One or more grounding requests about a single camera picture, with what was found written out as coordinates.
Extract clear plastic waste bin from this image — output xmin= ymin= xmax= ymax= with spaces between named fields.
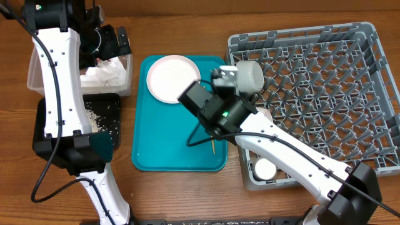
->
xmin=27 ymin=50 xmax=133 ymax=96

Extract white rice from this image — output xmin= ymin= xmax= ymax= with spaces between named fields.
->
xmin=85 ymin=100 xmax=121 ymax=146

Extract wooden chopstick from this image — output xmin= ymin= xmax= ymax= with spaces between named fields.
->
xmin=211 ymin=140 xmax=216 ymax=155

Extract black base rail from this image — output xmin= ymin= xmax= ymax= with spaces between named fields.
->
xmin=128 ymin=216 xmax=303 ymax=225

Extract large white plate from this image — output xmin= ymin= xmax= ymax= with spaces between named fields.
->
xmin=146 ymin=55 xmax=201 ymax=104

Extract teal serving tray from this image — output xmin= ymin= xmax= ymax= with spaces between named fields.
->
xmin=131 ymin=55 xmax=228 ymax=172

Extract grey dish rack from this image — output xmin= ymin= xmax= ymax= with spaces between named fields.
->
xmin=226 ymin=22 xmax=399 ymax=176

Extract grey bowl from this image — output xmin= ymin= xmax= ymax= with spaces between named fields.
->
xmin=236 ymin=61 xmax=264 ymax=94

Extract black tray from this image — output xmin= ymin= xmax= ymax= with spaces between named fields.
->
xmin=32 ymin=93 xmax=121 ymax=149

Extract small pink plate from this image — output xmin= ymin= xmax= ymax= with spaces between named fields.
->
xmin=257 ymin=107 xmax=273 ymax=123

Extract white tissue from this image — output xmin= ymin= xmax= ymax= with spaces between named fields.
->
xmin=80 ymin=57 xmax=126 ymax=87

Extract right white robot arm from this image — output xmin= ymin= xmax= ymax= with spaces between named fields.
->
xmin=178 ymin=81 xmax=399 ymax=224

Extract white cup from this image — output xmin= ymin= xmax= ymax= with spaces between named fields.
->
xmin=252 ymin=157 xmax=277 ymax=181

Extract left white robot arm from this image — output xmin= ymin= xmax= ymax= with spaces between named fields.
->
xmin=15 ymin=0 xmax=134 ymax=224

